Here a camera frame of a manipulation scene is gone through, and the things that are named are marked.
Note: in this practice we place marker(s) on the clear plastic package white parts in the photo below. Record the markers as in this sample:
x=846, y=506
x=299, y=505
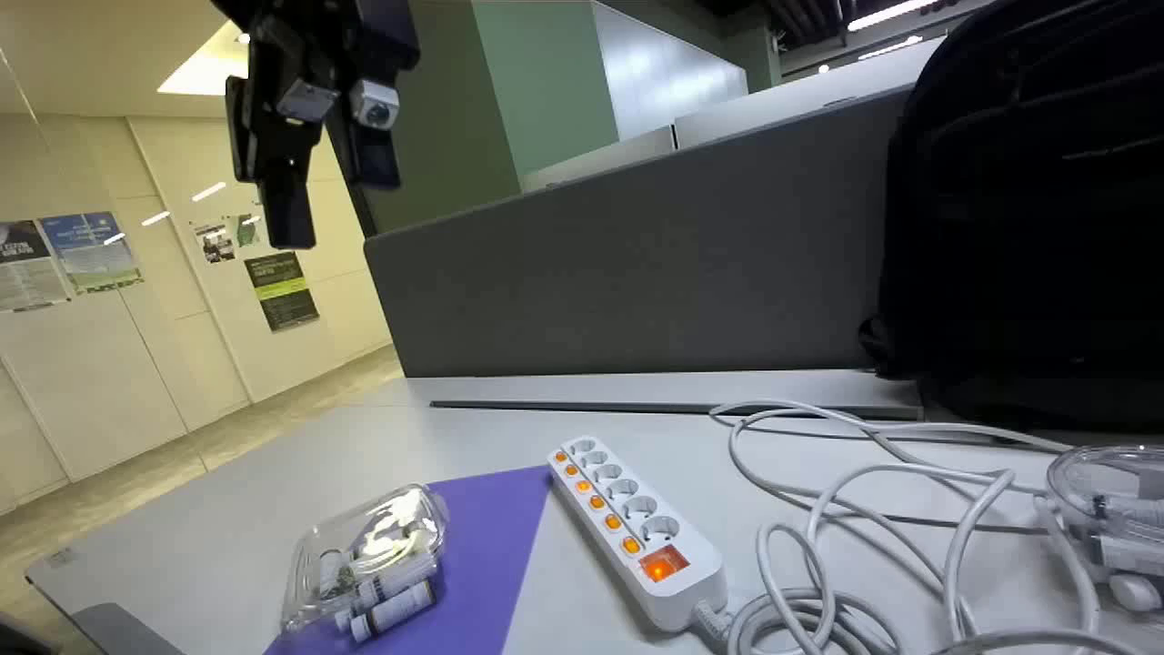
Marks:
x=369, y=565

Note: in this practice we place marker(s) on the large blue white wall poster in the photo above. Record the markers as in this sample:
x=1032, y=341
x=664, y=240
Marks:
x=28, y=267

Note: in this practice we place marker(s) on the small photo wall notice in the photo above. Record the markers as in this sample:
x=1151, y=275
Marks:
x=216, y=243

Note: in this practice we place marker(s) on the small green wall notice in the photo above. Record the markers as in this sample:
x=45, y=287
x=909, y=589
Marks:
x=248, y=231

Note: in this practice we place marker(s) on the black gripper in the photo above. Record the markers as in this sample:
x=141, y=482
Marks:
x=317, y=33

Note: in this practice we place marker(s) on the clear bag with white adapter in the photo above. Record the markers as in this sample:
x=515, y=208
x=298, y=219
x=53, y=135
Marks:
x=1114, y=521

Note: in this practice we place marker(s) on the grey partition wall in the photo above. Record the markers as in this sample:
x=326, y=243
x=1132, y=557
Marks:
x=632, y=267

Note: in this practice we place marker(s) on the blue green wall poster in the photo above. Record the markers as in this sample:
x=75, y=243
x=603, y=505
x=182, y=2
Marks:
x=94, y=253

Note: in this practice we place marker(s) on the black green wall poster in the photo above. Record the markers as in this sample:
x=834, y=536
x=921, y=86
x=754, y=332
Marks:
x=283, y=293

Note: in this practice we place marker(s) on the white multi-switch power strip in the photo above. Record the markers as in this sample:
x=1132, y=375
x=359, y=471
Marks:
x=632, y=533

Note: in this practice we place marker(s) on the purple mat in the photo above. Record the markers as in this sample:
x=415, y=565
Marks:
x=487, y=548

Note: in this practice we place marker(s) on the green pillar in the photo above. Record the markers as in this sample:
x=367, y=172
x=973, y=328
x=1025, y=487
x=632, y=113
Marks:
x=512, y=98

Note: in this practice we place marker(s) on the black backpack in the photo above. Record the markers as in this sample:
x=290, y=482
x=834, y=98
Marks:
x=1032, y=206

